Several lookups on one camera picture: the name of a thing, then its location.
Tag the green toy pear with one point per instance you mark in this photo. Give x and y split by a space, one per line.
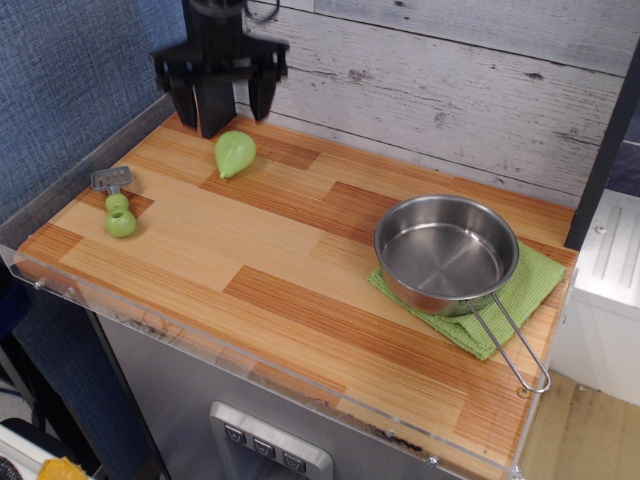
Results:
234 152

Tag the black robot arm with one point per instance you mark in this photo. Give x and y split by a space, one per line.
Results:
199 72

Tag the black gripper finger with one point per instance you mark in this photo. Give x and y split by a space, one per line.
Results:
261 90
183 98

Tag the stainless steel pot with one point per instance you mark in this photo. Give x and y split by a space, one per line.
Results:
449 255

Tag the black left post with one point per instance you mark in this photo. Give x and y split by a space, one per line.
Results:
207 24

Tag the yellow black object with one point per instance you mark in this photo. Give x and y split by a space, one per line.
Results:
61 469

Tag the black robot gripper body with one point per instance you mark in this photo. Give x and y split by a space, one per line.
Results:
248 55

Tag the green handled toy spatula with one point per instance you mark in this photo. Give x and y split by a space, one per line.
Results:
120 221

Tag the silver dispenser button panel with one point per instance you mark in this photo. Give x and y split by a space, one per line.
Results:
251 448

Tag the clear acrylic guard rail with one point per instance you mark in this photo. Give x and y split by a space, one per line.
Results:
269 271

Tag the black right post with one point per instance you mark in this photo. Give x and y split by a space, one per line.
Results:
612 140

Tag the green woven cloth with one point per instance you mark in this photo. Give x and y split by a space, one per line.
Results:
534 279

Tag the black post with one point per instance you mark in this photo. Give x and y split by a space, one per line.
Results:
612 140
207 24

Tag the white ridged box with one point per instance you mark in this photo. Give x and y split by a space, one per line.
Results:
597 341

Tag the stainless steel cabinet front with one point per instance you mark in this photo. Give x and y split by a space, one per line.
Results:
174 391

